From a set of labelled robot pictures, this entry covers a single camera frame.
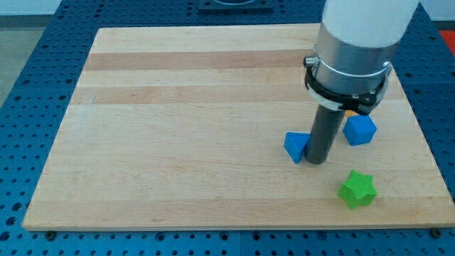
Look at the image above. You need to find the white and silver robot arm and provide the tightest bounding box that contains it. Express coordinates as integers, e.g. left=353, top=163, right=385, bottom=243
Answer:
left=304, top=0, right=419, bottom=115

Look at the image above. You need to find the light wooden board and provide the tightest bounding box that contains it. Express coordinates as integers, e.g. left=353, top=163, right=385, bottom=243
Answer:
left=22, top=23, right=454, bottom=231

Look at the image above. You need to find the blue triangular block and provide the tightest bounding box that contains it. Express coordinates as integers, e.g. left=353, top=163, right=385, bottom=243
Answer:
left=284, top=132, right=310, bottom=164

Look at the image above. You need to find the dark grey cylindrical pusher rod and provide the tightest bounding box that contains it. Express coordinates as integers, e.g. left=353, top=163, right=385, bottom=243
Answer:
left=304, top=105, right=346, bottom=165

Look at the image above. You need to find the orange block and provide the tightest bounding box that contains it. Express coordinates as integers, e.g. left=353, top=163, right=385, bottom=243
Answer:
left=345, top=110, right=358, bottom=117

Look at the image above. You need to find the blue hexagonal block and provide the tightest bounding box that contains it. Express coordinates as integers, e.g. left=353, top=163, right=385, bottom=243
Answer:
left=342, top=115, right=378, bottom=146

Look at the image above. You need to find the green star block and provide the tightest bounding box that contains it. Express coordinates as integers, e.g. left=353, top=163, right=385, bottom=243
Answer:
left=338, top=169, right=378, bottom=210

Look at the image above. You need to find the red object at right edge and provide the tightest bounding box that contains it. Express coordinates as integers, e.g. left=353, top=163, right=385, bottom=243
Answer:
left=439, top=30, right=455, bottom=55

